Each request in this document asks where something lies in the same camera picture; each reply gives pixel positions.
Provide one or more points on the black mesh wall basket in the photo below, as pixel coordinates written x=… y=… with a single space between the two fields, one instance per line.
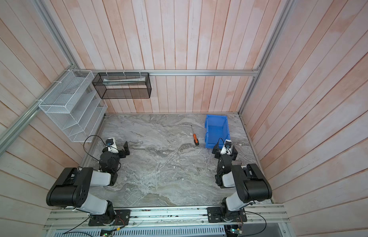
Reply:
x=123 y=85

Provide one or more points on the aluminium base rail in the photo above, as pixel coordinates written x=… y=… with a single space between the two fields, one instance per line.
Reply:
x=65 y=219

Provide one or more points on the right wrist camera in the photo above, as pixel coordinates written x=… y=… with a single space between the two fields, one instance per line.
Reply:
x=228 y=144

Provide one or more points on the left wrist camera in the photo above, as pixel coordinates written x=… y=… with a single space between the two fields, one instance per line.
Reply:
x=110 y=142

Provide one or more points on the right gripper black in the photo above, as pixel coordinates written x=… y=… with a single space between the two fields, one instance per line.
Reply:
x=224 y=152

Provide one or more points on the white wire tiered shelf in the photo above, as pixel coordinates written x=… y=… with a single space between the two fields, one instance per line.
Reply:
x=75 y=109

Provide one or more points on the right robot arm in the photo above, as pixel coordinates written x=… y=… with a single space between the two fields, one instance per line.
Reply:
x=249 y=182

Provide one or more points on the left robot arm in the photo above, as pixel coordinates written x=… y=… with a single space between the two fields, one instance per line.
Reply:
x=72 y=187

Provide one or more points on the orange handled screwdriver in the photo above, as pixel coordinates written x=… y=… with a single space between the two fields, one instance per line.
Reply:
x=196 y=141

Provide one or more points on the blue plastic bin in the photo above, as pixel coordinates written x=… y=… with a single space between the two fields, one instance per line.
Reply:
x=216 y=127

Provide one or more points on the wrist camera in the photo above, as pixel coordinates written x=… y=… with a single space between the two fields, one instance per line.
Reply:
x=110 y=142
x=228 y=144

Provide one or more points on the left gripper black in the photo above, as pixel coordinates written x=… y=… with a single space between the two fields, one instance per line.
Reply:
x=121 y=151

